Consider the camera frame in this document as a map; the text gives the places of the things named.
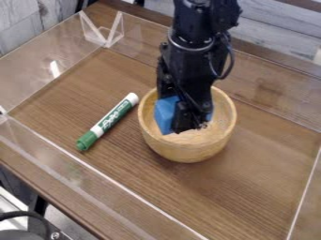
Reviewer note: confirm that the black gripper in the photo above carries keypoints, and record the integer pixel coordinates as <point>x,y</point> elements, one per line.
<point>187,73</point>

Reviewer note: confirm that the blue block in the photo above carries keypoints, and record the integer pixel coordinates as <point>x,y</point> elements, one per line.
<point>164,113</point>

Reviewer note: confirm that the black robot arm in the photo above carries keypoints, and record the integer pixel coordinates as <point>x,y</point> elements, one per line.
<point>200,19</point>

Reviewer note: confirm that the brown wooden bowl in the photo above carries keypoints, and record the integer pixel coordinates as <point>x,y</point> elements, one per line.
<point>196,144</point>

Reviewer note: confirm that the clear acrylic tray walls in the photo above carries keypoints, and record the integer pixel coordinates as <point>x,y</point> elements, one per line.
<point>256,192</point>

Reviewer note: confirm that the green white marker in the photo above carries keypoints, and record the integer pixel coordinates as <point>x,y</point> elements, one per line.
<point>105,124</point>

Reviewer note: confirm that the clear acrylic corner bracket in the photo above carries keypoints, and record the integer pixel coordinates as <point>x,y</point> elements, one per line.
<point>102,35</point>

